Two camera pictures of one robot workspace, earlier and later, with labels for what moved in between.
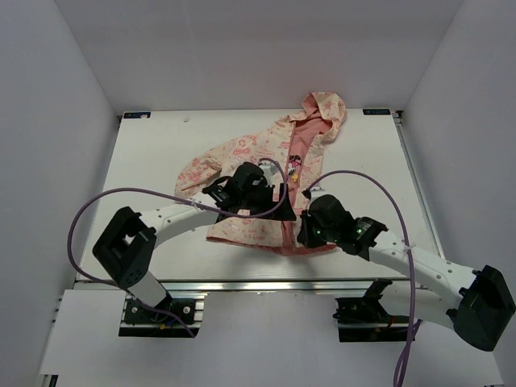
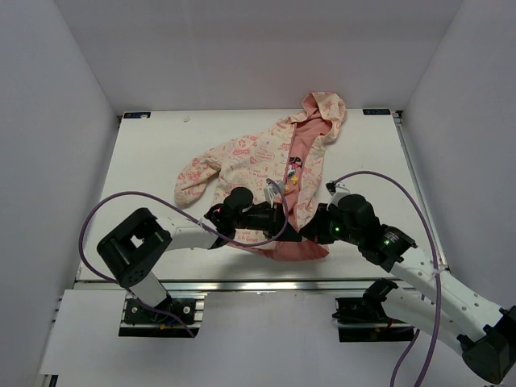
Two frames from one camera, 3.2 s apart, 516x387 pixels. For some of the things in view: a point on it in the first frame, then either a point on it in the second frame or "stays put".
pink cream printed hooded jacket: x=297 y=143 stays put
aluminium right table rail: x=397 y=114 stays put
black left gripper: x=270 y=205 → x=276 y=218
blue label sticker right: x=376 y=112 stays put
